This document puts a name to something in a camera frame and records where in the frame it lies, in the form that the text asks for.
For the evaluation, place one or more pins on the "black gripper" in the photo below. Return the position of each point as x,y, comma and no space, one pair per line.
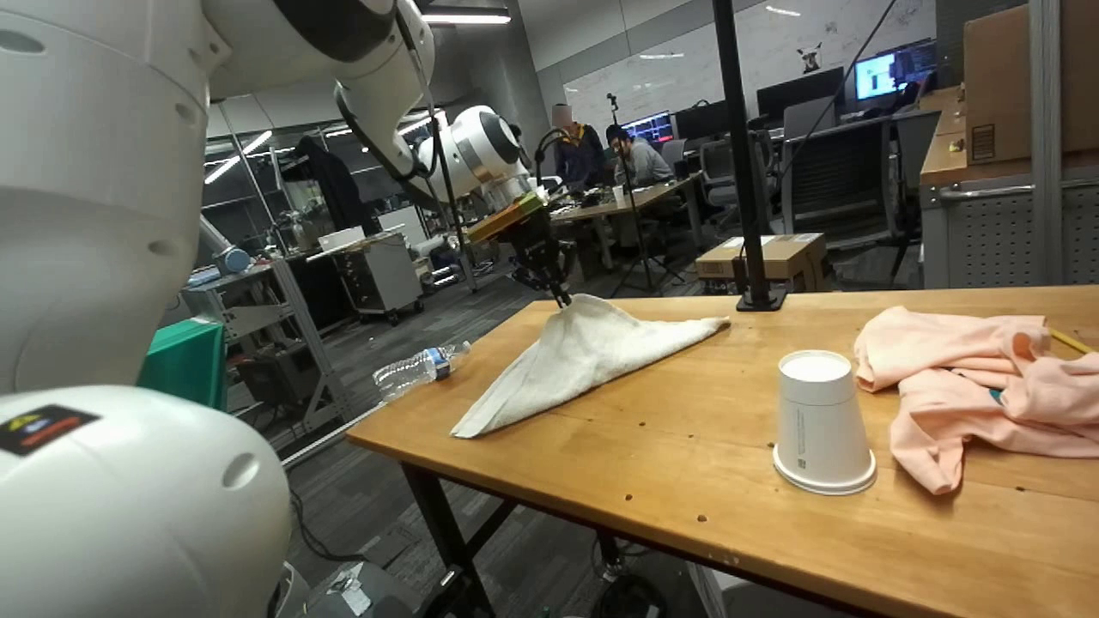
535,248

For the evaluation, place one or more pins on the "white towel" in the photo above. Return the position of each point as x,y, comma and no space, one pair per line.
571,346

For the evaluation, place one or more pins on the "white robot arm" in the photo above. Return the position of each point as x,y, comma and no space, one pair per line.
89,172

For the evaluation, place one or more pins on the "wooden office desk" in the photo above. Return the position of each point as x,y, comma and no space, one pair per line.
618,204

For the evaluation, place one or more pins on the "person in dark jacket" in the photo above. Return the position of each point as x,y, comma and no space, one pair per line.
578,156

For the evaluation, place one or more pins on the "person in grey shirt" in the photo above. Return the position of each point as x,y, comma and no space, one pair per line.
641,162

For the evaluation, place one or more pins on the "clear plastic water bottle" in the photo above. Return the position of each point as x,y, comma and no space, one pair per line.
414,368

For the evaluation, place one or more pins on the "white cabinet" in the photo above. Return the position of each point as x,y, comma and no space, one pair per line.
382,275

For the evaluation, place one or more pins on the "flat cardboard box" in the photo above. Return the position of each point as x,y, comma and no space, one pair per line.
792,255

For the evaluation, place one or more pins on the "grey metal shelf rack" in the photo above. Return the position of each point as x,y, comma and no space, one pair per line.
287,319

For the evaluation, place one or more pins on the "ceiling light strip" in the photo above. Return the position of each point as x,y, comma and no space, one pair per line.
464,18

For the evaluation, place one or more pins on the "white paper cup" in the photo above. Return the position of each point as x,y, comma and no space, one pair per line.
818,417

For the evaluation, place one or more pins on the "black computer monitor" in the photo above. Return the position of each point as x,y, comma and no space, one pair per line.
800,89

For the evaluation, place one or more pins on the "green box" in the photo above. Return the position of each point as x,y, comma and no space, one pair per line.
183,361

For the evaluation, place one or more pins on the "lit computer monitor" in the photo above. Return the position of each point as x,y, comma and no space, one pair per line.
880,73

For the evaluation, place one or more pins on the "pink cloth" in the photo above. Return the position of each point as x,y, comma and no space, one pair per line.
973,388

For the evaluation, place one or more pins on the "grey perforated cabinet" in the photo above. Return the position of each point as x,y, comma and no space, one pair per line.
982,234

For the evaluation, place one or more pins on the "large cardboard box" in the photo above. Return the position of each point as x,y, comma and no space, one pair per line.
999,80

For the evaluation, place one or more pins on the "black camera pole stand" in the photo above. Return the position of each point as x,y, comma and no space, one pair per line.
743,172

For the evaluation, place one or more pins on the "black table frame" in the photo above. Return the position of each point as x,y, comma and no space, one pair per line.
440,526

